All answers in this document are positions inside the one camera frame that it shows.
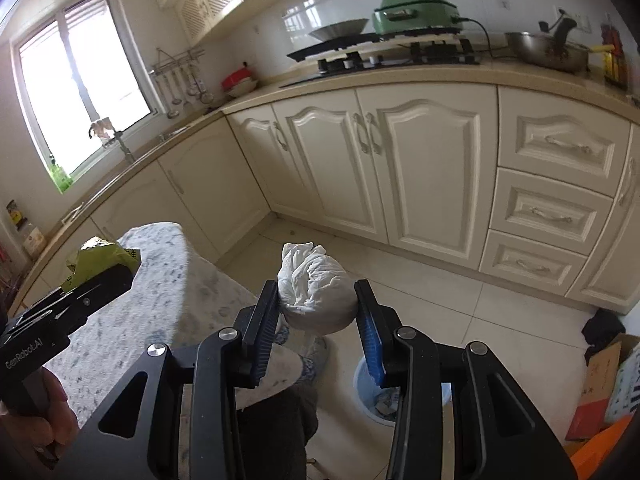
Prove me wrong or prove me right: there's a patterned white bag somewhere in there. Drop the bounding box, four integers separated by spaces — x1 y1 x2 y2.
604 352 640 423

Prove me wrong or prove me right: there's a steel faucet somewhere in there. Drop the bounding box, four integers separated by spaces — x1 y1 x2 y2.
112 130 136 163

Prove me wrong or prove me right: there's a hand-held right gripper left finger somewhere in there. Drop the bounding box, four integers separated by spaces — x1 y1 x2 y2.
65 280 280 480

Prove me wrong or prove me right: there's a cream sink base cabinet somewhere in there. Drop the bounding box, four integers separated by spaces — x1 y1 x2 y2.
10 115 273 311

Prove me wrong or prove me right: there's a steel pot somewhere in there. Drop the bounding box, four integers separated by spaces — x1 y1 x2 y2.
504 30 593 73

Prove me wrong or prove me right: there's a cream stove base cabinet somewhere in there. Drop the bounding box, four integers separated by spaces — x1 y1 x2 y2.
225 82 640 313

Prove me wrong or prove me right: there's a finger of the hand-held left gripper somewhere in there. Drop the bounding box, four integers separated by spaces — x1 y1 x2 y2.
30 266 135 335

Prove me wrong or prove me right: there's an orange plastic item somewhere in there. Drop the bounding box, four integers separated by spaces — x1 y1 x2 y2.
570 412 638 480

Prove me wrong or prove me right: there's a cardboard box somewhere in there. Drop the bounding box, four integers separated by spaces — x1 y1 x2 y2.
565 332 640 443

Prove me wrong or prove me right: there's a dark sauce bottle yellow label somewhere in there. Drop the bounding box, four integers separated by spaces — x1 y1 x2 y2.
5 200 28 231

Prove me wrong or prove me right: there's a dark condiment bottle red label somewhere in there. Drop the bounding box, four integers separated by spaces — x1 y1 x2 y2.
600 12 628 91

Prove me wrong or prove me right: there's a grey wok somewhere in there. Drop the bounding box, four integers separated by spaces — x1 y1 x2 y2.
308 18 370 43

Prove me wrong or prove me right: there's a black cloth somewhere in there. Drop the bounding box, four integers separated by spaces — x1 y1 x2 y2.
581 308 627 361

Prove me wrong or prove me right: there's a black gas stove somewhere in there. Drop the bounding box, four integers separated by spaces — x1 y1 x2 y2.
279 35 483 90

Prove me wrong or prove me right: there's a white tissue wad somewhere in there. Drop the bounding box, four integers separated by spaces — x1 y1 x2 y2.
276 241 357 335

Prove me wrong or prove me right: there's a large clear jar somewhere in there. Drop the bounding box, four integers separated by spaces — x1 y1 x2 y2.
21 222 48 261

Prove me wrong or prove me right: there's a light blue plastic bin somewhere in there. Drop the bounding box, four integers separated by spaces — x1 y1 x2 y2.
353 355 453 427

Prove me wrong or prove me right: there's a person's left hand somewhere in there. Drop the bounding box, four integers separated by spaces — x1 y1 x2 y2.
42 367 81 453

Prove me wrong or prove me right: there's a yellow-green snack packet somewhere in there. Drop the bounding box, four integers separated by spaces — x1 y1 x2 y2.
61 237 142 293

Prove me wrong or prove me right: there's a cream lattice door cabinet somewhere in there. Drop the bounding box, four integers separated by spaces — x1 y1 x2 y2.
172 0 246 46

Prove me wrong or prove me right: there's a black kitchen tool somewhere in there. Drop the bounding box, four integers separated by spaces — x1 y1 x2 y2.
539 17 578 58

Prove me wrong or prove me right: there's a medium cream drawer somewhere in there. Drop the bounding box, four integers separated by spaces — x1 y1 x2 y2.
489 167 615 243

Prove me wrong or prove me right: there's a wooden board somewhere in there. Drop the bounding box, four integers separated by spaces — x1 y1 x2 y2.
287 27 468 63

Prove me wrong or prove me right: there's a person's grey trouser leg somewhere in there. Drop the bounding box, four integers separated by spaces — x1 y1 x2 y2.
237 382 321 480

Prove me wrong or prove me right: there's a row of hanging steel utensils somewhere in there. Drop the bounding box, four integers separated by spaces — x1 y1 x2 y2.
160 67 215 120

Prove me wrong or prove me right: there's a sliding window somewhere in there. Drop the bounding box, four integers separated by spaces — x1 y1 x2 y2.
12 0 153 181

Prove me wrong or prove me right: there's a red container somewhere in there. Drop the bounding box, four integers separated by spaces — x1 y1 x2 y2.
221 62 258 90

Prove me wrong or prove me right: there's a white wall socket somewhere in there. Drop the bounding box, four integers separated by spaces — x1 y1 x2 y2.
552 5 591 31

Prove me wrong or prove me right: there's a green bottle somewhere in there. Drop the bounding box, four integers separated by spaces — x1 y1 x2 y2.
47 157 75 195

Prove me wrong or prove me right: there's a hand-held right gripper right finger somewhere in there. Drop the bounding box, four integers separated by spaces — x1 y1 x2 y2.
354 280 576 480

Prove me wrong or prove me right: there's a black power cable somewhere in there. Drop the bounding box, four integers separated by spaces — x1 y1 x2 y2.
452 16 508 59

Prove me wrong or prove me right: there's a large cream drawer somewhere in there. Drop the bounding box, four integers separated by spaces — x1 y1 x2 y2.
497 85 633 198

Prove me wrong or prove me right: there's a green electric pot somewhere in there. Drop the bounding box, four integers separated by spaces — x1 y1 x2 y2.
371 0 461 37

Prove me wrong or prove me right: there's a small cream drawer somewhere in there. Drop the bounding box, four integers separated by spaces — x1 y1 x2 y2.
479 230 588 298

